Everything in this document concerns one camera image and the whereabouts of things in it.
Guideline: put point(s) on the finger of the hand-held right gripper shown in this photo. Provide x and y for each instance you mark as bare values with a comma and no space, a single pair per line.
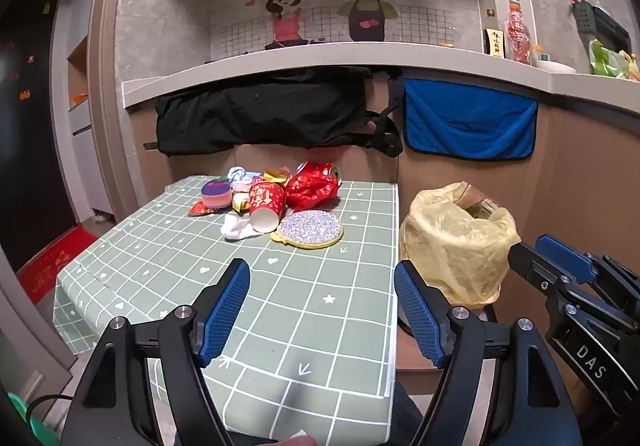
565,256
530,263

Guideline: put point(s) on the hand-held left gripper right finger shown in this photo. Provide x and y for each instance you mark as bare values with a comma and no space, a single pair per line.
420,311

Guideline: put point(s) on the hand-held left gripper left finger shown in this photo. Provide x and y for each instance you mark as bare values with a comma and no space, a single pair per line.
227,306

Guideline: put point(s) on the white tissue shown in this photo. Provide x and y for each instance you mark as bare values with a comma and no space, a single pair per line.
237,227

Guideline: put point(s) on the red snack packet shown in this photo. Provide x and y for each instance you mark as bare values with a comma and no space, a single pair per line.
200,209

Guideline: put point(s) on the yellow white packet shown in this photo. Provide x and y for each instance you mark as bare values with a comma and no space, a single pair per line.
241,202

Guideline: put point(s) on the red paper cup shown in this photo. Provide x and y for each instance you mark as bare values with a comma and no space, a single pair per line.
265,203

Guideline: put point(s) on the purple pink sponge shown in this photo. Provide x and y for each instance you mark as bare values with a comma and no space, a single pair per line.
217,193

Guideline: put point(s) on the white printed wrapper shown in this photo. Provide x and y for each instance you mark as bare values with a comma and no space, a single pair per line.
245,186

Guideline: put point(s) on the white blue wrapper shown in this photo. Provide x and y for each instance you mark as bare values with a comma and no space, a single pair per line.
239,174

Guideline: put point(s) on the red plastic wrapper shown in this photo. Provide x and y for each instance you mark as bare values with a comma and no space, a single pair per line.
310,191

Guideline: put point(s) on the gold foil wrapper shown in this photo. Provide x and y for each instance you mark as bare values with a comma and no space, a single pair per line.
277,174

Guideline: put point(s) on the red drink can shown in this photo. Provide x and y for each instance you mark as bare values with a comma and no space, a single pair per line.
320,171

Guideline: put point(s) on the green grid tablecloth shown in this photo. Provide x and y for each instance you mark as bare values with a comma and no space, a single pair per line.
300,286

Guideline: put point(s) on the blue towel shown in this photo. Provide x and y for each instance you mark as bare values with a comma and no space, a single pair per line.
470,121

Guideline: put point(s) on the red door mat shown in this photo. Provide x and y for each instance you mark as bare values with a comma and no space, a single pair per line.
50,268

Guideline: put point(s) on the white bowl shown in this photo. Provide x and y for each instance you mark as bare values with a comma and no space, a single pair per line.
557,67

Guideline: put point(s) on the black hanging garment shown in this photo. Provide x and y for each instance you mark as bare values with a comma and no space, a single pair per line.
250,116

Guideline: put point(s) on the green plastic bag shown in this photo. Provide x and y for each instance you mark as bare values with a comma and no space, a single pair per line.
605,59

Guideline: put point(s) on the sauce bottle yellow label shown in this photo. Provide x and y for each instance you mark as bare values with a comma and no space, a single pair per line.
494,44

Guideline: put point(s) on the green plastic object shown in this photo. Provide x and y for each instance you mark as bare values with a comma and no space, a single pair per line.
30,421

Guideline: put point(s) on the black hanging utensil rack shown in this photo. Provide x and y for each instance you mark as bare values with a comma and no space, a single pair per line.
607,29

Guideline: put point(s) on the grey stone kitchen counter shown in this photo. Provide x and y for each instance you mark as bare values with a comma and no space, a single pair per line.
310,61

